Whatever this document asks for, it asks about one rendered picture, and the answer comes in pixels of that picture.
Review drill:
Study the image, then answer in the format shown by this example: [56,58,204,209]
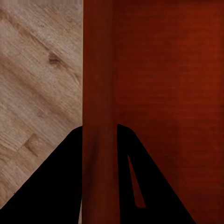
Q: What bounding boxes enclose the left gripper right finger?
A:
[117,124,196,224]

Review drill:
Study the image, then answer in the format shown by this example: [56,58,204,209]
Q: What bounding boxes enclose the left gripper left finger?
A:
[0,126,83,224]

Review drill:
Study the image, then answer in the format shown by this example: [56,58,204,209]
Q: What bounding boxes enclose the storage box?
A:
[81,0,224,224]

